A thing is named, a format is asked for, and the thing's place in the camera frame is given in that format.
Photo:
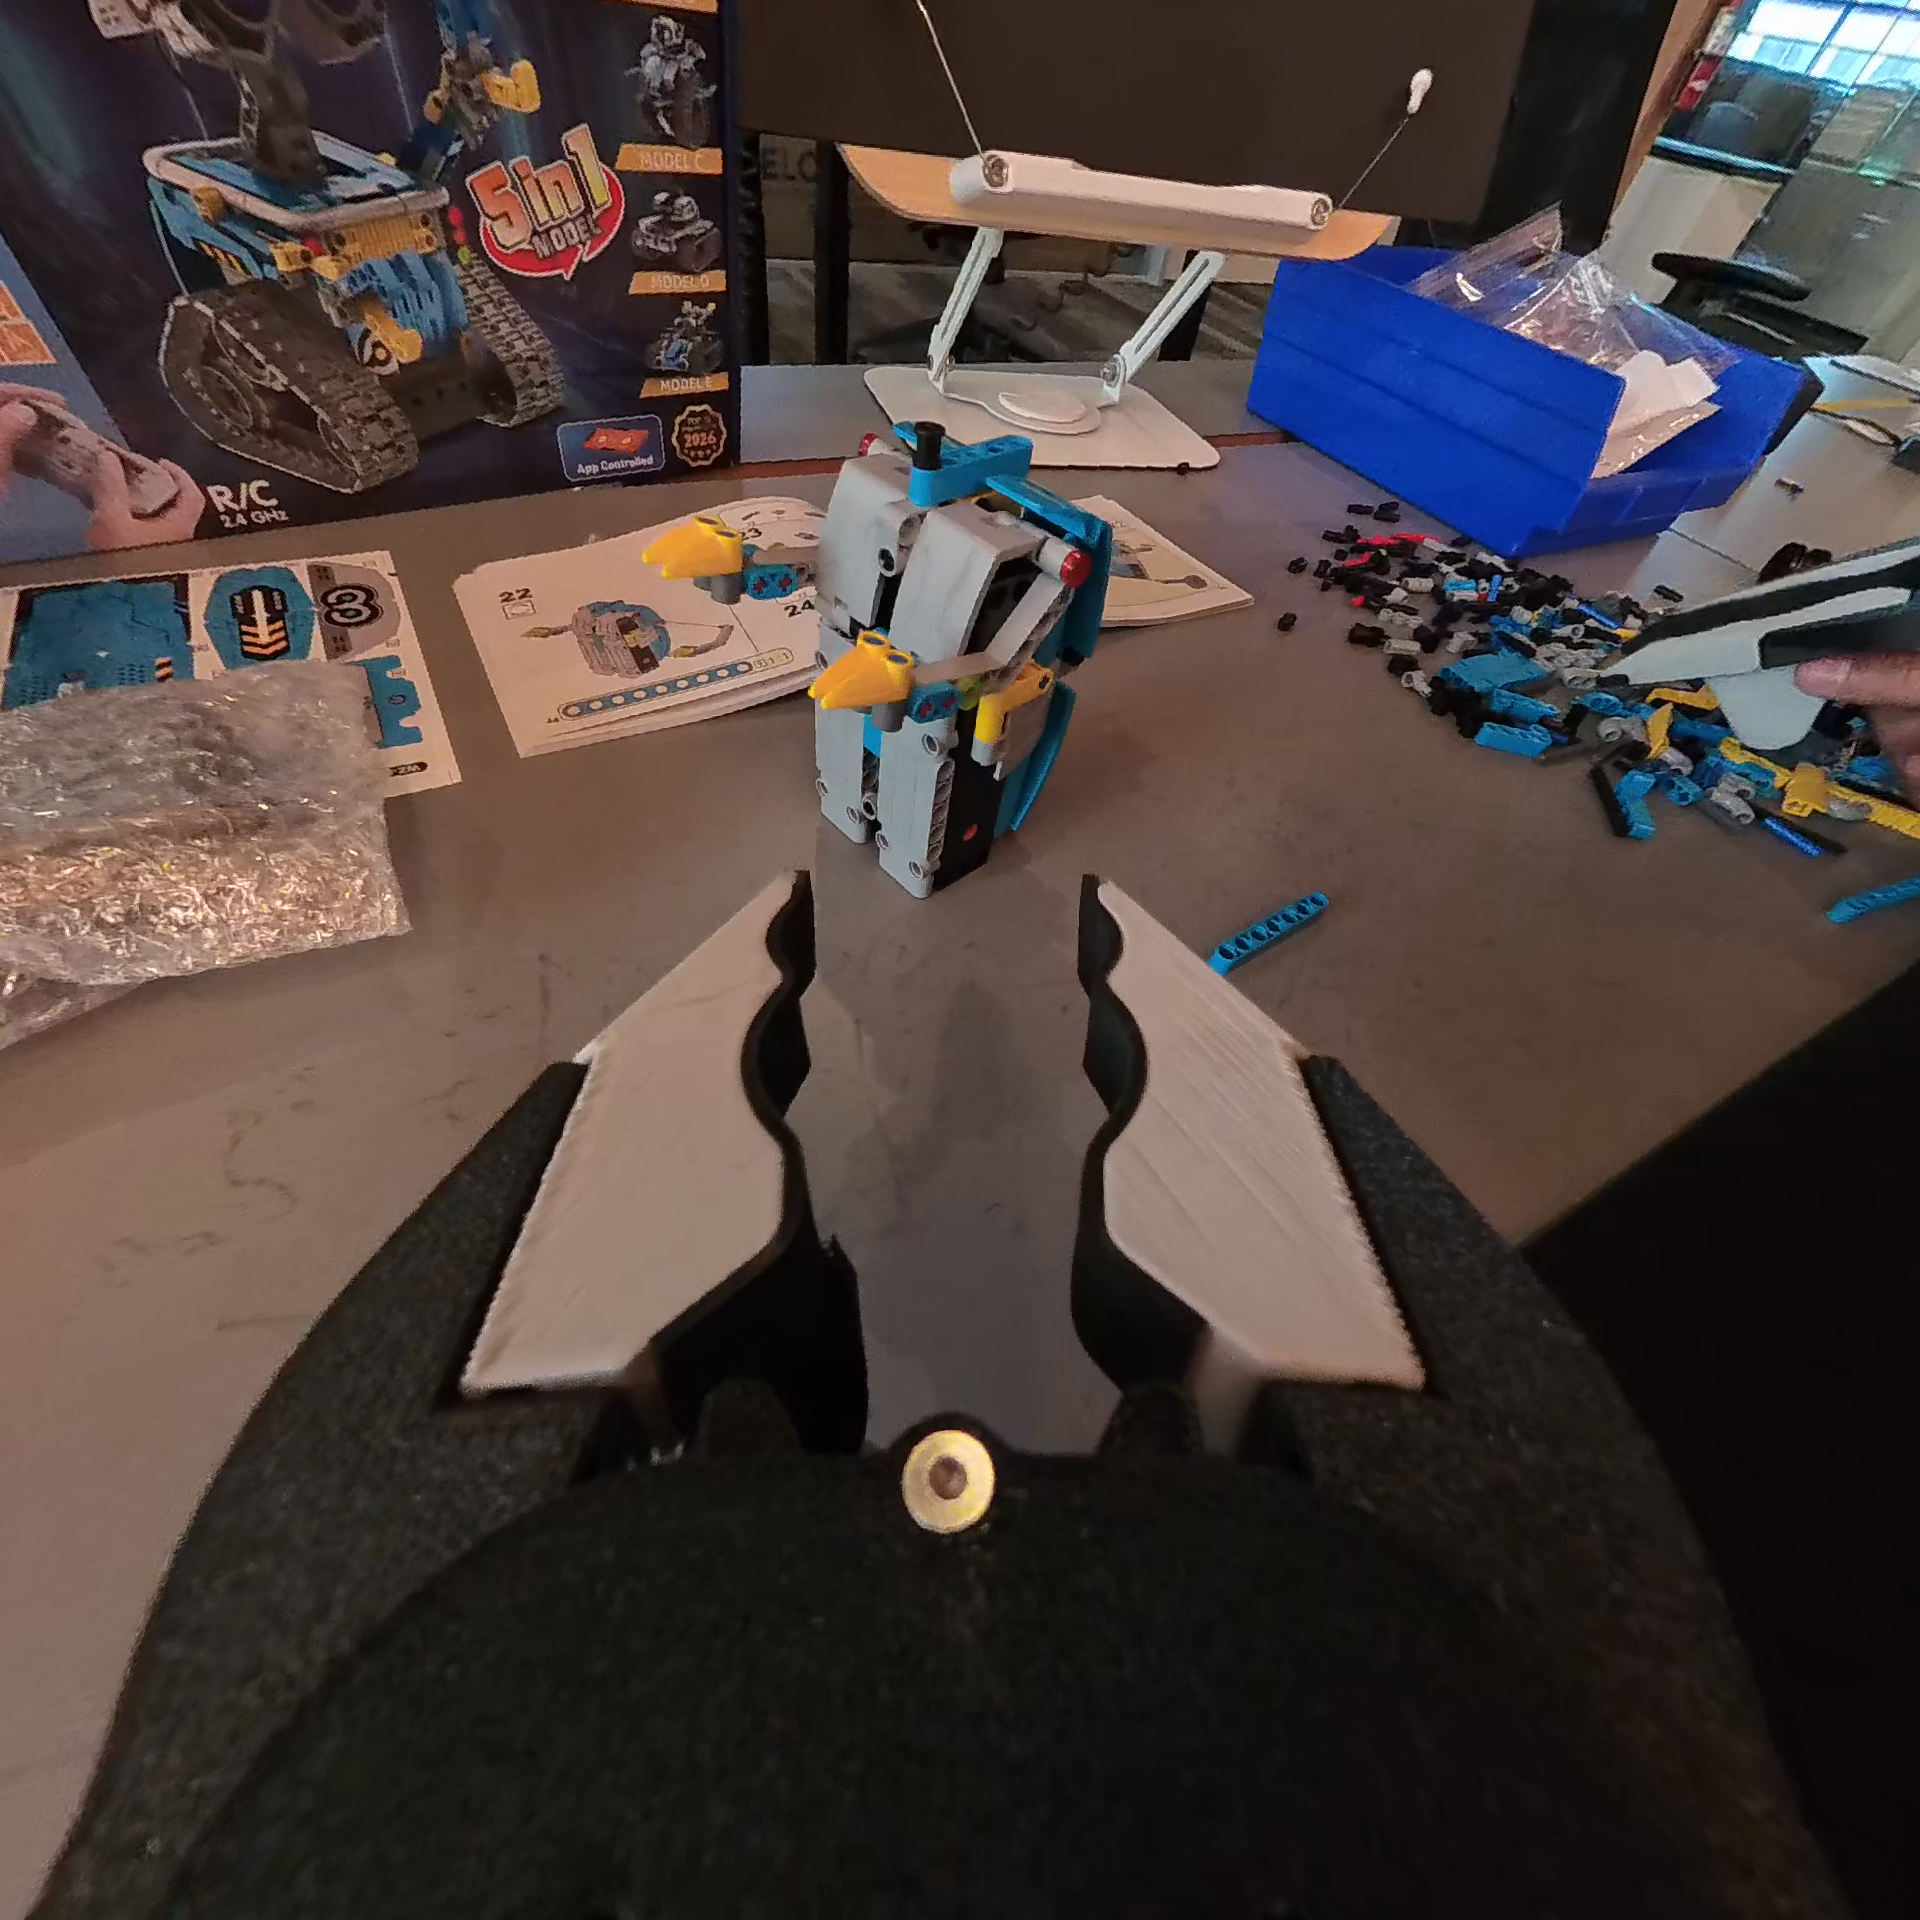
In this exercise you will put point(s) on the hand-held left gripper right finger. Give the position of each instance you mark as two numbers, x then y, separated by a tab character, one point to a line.
1245	1201

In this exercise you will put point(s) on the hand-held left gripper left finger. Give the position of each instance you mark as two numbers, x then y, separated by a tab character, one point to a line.
645	1201

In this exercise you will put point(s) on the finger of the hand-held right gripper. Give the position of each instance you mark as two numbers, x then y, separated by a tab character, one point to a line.
1799	593
1724	661

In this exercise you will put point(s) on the pile of toy brick parts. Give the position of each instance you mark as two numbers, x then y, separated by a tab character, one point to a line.
1517	690

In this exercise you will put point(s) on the toy brick robot model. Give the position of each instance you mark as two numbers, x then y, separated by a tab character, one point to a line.
916	630

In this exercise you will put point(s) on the person's right hand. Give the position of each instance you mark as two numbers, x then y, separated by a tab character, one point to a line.
1893	690

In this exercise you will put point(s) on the blue brick beam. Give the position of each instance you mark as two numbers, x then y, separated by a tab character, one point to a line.
1268	934
1875	902

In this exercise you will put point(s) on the black office chair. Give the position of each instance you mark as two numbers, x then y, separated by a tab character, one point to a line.
1724	278

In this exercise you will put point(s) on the clear plastic bags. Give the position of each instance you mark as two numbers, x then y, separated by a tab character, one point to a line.
1575	317

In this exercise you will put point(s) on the blue storage bin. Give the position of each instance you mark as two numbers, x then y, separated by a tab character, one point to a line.
1395	389

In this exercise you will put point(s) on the instruction booklet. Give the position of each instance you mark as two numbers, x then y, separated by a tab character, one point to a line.
599	661

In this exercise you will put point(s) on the black perforated wrist rest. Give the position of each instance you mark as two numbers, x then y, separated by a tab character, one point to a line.
1771	1350

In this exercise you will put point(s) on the bubble wrap bag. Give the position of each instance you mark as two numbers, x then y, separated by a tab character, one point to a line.
182	839

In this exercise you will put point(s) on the sticker sheet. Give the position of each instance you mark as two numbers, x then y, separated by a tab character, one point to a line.
271	615

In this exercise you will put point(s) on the white tablet stand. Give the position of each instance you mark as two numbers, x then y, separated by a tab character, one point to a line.
1142	202

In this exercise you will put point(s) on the black screen panel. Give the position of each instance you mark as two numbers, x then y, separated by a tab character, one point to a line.
1200	77

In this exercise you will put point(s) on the blue toy set box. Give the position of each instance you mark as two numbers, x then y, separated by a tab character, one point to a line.
376	224

